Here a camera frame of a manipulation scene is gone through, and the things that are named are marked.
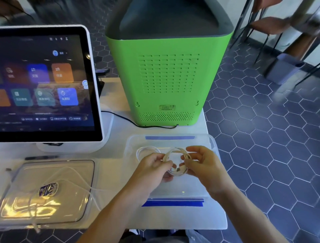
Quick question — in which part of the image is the person's left hand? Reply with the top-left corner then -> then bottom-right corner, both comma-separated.
124,153 -> 176,201

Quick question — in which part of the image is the person's right hand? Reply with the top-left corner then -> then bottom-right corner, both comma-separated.
181,146 -> 235,200

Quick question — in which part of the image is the white cable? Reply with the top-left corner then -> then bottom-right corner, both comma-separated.
6,166 -> 107,233
136,146 -> 162,162
162,148 -> 192,177

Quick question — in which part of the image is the clear container with blue clips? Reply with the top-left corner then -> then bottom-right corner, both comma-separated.
121,134 -> 219,208

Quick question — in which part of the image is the person's right forearm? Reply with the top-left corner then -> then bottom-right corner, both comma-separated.
210,184 -> 290,243

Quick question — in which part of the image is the person's left forearm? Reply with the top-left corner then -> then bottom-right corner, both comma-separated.
77,186 -> 150,243

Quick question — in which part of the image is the clear plastic lid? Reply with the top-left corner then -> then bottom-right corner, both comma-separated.
0,160 -> 97,227

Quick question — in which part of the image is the green cabinet machine grey top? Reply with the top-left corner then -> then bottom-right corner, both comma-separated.
105,0 -> 235,128

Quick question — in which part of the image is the black pen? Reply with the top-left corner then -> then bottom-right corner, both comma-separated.
24,155 -> 59,161

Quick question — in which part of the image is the grey waste bin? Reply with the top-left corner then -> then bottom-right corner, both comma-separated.
264,53 -> 306,85

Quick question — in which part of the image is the white touchscreen terminal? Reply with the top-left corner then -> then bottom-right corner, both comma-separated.
0,24 -> 114,154

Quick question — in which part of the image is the orange brown chair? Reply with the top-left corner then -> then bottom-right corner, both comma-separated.
230,0 -> 292,63

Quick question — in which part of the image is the round wooden table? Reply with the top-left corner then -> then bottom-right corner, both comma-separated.
282,0 -> 320,60

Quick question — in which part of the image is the black power cord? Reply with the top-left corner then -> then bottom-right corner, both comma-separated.
101,110 -> 178,130

